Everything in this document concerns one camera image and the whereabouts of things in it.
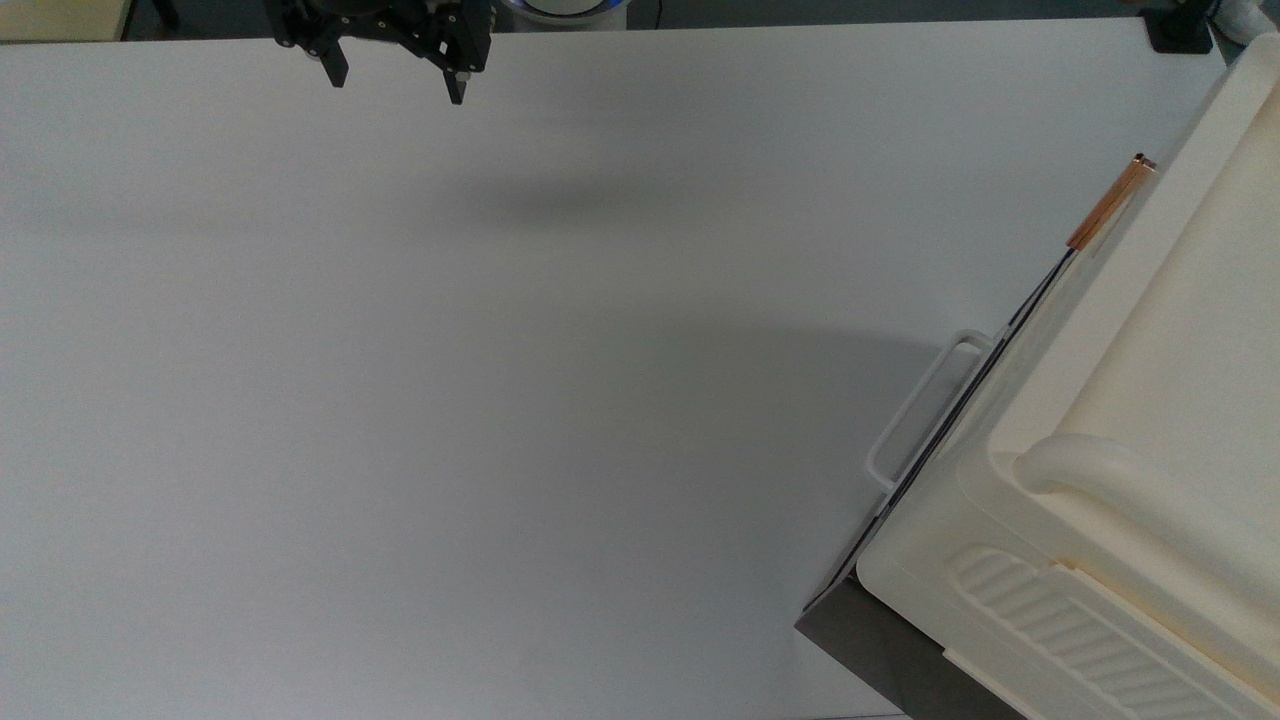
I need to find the black Franka gripper body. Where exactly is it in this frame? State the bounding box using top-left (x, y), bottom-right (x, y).
top-left (264, 0), bottom-right (496, 74)

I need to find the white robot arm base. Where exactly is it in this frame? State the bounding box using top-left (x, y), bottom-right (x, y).
top-left (499, 0), bottom-right (631, 27)

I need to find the copper door hinge strip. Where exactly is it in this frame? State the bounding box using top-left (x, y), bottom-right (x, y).
top-left (1065, 152), bottom-right (1159, 252)

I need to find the cream plastic cabinet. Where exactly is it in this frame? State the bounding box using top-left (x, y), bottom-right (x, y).
top-left (795, 32), bottom-right (1280, 720)

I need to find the light wooden table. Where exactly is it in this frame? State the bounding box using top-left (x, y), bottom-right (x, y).
top-left (0, 0), bottom-right (137, 44)

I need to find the black table clamp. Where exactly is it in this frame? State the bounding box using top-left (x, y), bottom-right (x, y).
top-left (1144, 0), bottom-right (1219, 55)

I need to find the white object beside clamp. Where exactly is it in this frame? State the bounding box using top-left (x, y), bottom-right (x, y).
top-left (1212, 0), bottom-right (1280, 47)

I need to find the white door handle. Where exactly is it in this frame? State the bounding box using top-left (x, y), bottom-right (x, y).
top-left (865, 329), bottom-right (998, 496)

